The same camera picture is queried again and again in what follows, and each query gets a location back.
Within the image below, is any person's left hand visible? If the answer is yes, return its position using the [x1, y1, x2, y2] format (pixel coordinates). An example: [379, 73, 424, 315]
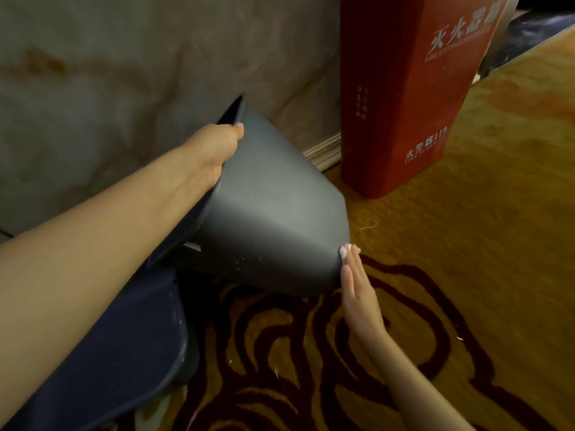
[179, 122, 246, 193]

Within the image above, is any person's right hand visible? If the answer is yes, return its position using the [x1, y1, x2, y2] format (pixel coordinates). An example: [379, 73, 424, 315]
[340, 244, 389, 342]

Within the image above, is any grey plastic trash bin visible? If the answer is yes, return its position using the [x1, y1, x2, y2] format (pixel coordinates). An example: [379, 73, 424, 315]
[148, 93, 351, 297]

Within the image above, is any person's right forearm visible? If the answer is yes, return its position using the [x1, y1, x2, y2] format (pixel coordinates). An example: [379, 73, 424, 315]
[364, 327, 477, 431]

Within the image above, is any white moulded baseboard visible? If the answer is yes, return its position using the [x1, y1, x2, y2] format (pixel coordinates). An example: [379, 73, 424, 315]
[303, 133, 342, 172]

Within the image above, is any red fire extinguisher box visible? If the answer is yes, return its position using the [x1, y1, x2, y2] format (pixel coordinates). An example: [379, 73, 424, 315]
[339, 0, 522, 201]

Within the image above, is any blue-grey square plastic basin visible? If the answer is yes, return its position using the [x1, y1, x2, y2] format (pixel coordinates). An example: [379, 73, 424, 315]
[0, 260, 201, 431]

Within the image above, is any black plastic bag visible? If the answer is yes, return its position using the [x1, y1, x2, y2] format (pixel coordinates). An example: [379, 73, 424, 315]
[478, 11, 575, 81]

